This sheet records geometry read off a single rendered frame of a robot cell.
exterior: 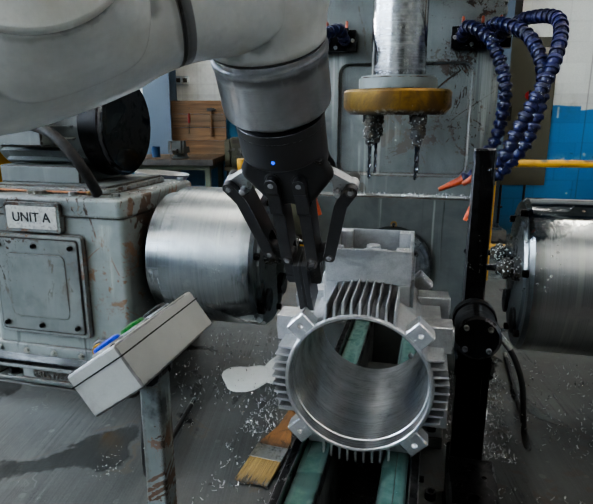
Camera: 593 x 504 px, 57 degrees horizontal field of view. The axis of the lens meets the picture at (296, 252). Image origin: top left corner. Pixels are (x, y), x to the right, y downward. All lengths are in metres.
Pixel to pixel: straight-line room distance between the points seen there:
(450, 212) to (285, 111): 0.67
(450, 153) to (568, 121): 5.42
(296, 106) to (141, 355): 0.29
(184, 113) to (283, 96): 5.65
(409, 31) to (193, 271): 0.52
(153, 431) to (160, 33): 0.45
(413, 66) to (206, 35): 0.61
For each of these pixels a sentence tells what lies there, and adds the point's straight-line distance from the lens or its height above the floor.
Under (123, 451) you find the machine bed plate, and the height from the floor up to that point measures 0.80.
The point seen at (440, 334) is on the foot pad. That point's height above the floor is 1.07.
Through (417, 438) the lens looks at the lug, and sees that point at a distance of 0.63.
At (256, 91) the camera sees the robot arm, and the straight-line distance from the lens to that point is 0.41.
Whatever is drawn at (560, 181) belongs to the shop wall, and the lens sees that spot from 6.60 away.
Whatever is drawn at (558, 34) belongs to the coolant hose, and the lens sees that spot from 0.94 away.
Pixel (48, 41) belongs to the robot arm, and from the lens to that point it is 0.30.
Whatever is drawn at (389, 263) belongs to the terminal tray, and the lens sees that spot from 0.63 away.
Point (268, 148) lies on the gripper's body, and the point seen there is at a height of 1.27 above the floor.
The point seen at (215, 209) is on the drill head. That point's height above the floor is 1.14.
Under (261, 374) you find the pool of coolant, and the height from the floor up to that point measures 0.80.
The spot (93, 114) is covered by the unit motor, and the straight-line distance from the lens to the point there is 1.02.
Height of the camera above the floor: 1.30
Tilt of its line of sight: 14 degrees down
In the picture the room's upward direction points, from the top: straight up
